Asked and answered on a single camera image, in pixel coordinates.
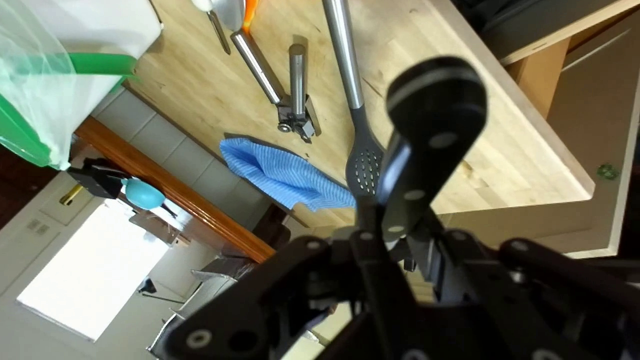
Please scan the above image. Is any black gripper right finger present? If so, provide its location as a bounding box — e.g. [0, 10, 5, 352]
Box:
[399, 213, 640, 360]

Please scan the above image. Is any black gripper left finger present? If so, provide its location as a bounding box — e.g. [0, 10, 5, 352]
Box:
[164, 228, 418, 360]

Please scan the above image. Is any big black handled knife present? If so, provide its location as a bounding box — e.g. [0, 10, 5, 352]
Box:
[376, 57, 488, 242]

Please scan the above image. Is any wooden drawer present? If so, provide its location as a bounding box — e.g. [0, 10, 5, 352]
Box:
[459, 0, 640, 68]

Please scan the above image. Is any dark wooden side table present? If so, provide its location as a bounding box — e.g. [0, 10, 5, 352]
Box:
[73, 116, 279, 266]

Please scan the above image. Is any blue cloth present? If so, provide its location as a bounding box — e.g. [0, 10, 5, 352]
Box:
[219, 133, 358, 214]

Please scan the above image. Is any teal bowl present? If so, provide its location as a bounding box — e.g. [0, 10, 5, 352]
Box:
[122, 177, 167, 213]

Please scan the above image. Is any steel can opener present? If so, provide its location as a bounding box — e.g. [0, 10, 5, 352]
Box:
[228, 29, 325, 146]

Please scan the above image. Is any orange peeler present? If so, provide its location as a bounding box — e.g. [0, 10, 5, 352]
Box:
[240, 0, 262, 36]

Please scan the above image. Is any white bin green rimmed bag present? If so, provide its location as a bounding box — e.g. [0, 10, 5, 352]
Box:
[0, 0, 167, 172]

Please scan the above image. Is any black slotted spoon steel handle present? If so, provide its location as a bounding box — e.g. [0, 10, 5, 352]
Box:
[321, 0, 389, 228]

